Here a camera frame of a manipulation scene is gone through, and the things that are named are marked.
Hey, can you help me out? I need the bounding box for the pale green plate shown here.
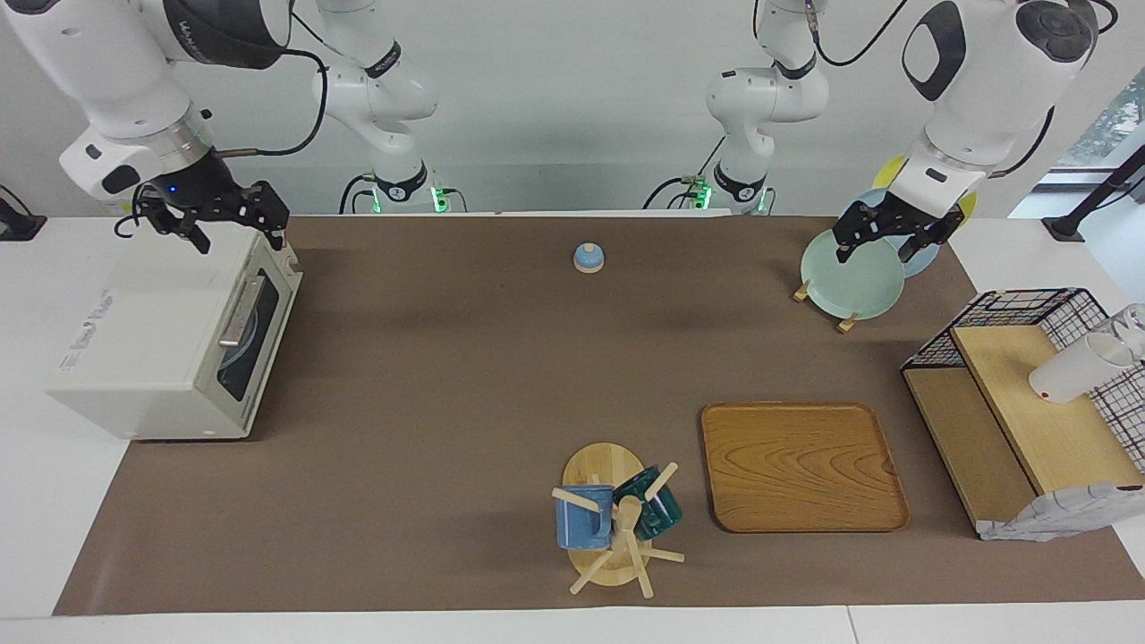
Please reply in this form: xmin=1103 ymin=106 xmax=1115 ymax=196
xmin=800 ymin=226 xmax=906 ymax=321

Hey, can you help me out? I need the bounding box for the light blue plate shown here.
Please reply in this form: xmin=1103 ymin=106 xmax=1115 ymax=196
xmin=221 ymin=300 xmax=271 ymax=396

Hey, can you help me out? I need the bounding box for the black right base cable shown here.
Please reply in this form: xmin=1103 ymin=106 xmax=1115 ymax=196
xmin=338 ymin=173 xmax=378 ymax=216

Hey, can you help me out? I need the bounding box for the wooden mug tree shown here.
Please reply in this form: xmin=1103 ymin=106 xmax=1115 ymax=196
xmin=551 ymin=442 xmax=686 ymax=598

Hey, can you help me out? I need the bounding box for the black left base cable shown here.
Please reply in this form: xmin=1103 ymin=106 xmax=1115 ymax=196
xmin=642 ymin=174 xmax=709 ymax=212

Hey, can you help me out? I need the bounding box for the grey white cloth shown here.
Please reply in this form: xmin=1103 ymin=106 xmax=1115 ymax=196
xmin=977 ymin=481 xmax=1145 ymax=543

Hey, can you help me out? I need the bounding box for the wood and wire shelf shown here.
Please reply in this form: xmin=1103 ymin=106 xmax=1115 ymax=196
xmin=901 ymin=287 xmax=1145 ymax=538

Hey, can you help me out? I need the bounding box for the wooden plate rack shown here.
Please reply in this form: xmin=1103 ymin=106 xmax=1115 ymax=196
xmin=793 ymin=279 xmax=860 ymax=335

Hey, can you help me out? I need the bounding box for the white toaster oven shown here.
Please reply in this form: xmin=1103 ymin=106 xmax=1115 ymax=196
xmin=45 ymin=221 xmax=303 ymax=441

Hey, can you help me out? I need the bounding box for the black angled clamp stand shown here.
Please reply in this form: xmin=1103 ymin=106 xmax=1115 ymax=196
xmin=1042 ymin=143 xmax=1145 ymax=242

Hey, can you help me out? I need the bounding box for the blue mug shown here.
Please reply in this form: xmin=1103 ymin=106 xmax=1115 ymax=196
xmin=555 ymin=485 xmax=616 ymax=551

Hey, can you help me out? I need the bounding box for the dark green mug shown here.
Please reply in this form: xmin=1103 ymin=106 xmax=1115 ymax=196
xmin=614 ymin=465 xmax=684 ymax=541

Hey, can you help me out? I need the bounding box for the black table clamp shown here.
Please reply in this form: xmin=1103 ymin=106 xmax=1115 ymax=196
xmin=0 ymin=183 xmax=47 ymax=242

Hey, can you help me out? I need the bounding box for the yellow plate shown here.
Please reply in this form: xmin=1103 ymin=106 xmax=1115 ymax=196
xmin=873 ymin=152 xmax=979 ymax=238

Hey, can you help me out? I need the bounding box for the wooden serving tray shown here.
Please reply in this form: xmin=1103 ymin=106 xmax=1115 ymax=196
xmin=700 ymin=402 xmax=911 ymax=534

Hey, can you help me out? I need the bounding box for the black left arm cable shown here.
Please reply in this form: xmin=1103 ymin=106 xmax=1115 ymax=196
xmin=805 ymin=0 xmax=912 ymax=69

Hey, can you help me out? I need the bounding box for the pale blue racked plate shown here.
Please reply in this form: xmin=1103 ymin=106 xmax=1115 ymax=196
xmin=857 ymin=186 xmax=943 ymax=278

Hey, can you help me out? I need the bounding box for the brown table mat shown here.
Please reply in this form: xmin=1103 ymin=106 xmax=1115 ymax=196
xmin=52 ymin=215 xmax=1145 ymax=618

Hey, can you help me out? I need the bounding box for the black base cable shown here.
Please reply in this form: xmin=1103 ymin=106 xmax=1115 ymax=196
xmin=642 ymin=174 xmax=709 ymax=212
xmin=338 ymin=173 xmax=378 ymax=216

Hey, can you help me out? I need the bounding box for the white plastic cup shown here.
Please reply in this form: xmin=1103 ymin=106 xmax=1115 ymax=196
xmin=1028 ymin=331 xmax=1145 ymax=405

